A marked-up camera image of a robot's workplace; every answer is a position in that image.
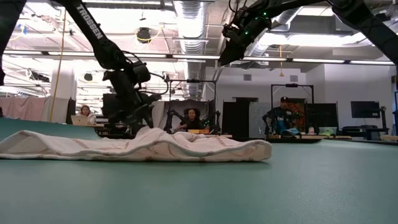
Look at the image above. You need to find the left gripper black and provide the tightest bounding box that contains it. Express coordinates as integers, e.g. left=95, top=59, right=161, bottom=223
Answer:
left=101, top=70, right=162, bottom=134

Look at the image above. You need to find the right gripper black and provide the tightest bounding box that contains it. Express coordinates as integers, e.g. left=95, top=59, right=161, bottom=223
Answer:
left=218, top=6, right=274, bottom=67

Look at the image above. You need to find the white red-checked towel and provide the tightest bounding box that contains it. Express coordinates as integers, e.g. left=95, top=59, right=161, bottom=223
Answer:
left=0, top=126, right=274, bottom=163

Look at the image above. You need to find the person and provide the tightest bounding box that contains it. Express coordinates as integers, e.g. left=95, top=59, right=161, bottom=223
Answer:
left=177, top=107, right=206, bottom=131
left=79, top=105, right=97, bottom=126
left=262, top=96, right=301, bottom=137

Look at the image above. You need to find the open laptop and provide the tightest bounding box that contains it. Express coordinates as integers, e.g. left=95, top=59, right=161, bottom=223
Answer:
left=70, top=114, right=90, bottom=126

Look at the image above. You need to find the black cabinet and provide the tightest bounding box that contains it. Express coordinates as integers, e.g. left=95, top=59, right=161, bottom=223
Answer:
left=221, top=96, right=259, bottom=139

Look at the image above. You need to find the black ceiling dome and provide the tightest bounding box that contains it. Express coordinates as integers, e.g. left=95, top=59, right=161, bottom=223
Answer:
left=136, top=27, right=152, bottom=44

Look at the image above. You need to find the green table mat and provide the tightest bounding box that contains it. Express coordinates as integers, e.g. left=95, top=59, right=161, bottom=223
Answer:
left=0, top=117, right=398, bottom=224

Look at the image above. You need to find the black panel board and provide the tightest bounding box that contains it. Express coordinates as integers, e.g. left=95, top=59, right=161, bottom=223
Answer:
left=304, top=101, right=340, bottom=129

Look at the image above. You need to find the wooden workbench table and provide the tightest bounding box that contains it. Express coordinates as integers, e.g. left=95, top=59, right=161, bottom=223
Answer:
left=266, top=133, right=354, bottom=141

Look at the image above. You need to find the pink fabric partition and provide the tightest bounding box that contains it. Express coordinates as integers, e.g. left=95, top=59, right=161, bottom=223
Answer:
left=0, top=95, right=71, bottom=124

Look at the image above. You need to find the pile of coloured cloths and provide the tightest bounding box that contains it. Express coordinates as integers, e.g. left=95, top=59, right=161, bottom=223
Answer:
left=279, top=126, right=340, bottom=137

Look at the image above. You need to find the black monitor screen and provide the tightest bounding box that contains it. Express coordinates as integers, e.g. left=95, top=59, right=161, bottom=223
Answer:
left=350, top=100, right=381, bottom=119

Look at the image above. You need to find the black monitor desk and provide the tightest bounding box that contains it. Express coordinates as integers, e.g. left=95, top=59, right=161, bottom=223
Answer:
left=341, top=125, right=390, bottom=141

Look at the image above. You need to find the black metal stand frame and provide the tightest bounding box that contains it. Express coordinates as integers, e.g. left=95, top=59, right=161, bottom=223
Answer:
left=169, top=79, right=218, bottom=134
left=270, top=83, right=315, bottom=105

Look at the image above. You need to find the silver ventilation duct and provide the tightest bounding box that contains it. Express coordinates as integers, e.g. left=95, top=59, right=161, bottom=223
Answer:
left=172, top=0, right=208, bottom=100

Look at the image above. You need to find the long yellow cable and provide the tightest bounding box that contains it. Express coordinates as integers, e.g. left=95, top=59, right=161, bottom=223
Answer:
left=49, top=7, right=68, bottom=123

